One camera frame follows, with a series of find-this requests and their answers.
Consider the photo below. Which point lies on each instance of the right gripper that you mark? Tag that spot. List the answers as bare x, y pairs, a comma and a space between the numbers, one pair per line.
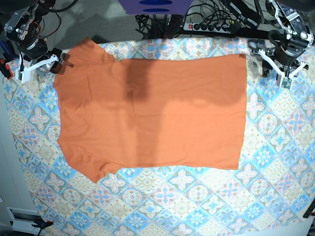
39, 48

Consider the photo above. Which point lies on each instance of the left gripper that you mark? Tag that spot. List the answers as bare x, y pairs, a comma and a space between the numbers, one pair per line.
286, 59

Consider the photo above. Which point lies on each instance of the orange T-shirt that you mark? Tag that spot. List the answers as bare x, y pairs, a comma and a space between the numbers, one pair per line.
136, 113

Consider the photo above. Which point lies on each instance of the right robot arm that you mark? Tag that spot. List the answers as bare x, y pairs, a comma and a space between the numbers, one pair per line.
21, 25

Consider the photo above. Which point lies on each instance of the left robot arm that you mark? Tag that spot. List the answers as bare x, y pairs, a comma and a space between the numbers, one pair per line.
289, 45

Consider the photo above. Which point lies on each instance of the red clamp left edge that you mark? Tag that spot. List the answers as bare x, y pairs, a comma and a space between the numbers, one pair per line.
5, 69

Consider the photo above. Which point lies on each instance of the white power strip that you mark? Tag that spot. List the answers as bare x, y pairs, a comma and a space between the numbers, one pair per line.
203, 27

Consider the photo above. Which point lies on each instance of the black clamp right edge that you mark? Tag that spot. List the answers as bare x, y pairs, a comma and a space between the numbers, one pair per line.
309, 211

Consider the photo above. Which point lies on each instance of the blue clamp bottom left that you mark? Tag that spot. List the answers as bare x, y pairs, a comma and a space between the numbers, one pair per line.
41, 224

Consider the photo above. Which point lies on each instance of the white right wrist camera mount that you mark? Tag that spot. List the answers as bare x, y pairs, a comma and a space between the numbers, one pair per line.
23, 72

